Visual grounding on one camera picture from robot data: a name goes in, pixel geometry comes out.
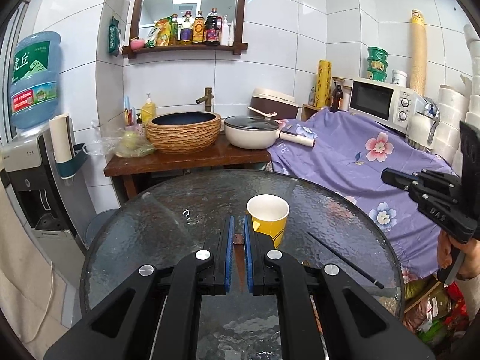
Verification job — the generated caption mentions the brown wooden chopstick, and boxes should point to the brown wooden chopstick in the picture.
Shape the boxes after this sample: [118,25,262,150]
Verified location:
[233,233,247,293]

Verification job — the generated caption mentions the yellow duck mug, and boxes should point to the yellow duck mug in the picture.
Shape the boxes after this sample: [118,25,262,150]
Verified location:
[247,194,290,249]

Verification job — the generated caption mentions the black chopstick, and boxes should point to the black chopstick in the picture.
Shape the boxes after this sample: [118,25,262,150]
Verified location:
[307,232,385,289]

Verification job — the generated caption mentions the right hand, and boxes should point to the right hand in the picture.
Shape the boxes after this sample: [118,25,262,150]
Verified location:
[436,230,480,282]

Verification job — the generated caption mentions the white kettle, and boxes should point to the white kettle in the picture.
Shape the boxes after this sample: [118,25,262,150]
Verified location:
[406,97,440,152]

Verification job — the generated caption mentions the purple floral cloth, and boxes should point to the purple floral cloth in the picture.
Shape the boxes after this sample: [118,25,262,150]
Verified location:
[268,109,452,281]

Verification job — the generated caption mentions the wooden counter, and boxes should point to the wooden counter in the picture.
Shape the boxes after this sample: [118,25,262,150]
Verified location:
[103,134,271,199]

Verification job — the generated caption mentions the white microwave oven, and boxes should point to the white microwave oven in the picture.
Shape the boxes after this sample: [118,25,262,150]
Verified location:
[348,78,426,134]

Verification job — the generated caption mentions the round glass table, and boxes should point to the round glass table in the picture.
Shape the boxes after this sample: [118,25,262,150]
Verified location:
[80,170,404,359]

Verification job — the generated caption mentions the cream pan with lid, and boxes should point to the cream pan with lid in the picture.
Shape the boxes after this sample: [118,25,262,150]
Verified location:
[224,115,315,150]

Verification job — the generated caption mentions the brown glass bottle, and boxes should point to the brown glass bottle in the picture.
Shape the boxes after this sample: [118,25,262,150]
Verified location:
[330,83,343,112]

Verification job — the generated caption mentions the woven basket sink bowl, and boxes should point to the woven basket sink bowl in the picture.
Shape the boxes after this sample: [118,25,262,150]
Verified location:
[145,111,221,155]

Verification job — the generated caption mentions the brown rice cooker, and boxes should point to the brown rice cooker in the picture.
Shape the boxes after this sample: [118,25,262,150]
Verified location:
[248,88,299,120]

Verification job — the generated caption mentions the green instant noodle cups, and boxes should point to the green instant noodle cups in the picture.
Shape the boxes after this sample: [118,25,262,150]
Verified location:
[367,46,388,82]

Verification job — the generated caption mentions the brass faucet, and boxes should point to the brass faucet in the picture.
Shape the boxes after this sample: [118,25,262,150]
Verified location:
[195,87,214,112]

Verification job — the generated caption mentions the tall paper cup stack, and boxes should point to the tall paper cup stack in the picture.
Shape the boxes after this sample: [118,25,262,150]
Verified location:
[410,9,427,96]

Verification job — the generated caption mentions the yellow wrap roll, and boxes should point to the yellow wrap roll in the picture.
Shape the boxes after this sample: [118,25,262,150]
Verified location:
[315,60,332,108]

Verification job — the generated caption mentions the plastic bag with fruit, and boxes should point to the plastic bag with fruit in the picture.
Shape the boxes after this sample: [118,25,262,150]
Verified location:
[83,127,155,158]

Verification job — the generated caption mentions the yellow soap bottle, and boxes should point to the yellow soap bottle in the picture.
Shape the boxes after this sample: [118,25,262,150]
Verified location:
[140,93,156,125]

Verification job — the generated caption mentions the water dispenser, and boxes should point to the water dispenser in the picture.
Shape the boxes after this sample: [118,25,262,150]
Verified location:
[2,124,96,289]

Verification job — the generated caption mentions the dark soy sauce bottle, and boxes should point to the dark soy sauce bottle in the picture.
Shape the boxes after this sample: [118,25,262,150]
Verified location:
[203,7,222,46]

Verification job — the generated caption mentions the blue water jug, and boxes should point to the blue water jug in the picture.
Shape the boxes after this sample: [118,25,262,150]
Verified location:
[10,31,62,130]

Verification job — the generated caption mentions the wooden framed wall shelf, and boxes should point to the wooden framed wall shelf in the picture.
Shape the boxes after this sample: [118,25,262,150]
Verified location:
[122,0,248,59]

